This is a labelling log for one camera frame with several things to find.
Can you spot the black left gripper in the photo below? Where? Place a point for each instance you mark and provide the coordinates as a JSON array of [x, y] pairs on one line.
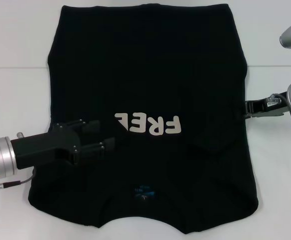
[[43, 147]]

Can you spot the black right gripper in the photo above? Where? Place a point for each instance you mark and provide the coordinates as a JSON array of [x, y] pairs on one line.
[[276, 108]]

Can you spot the black shirt with white print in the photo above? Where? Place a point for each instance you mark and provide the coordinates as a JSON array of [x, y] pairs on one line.
[[140, 75]]

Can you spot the small silver screw knob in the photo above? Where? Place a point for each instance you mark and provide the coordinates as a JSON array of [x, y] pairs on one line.
[[20, 135]]

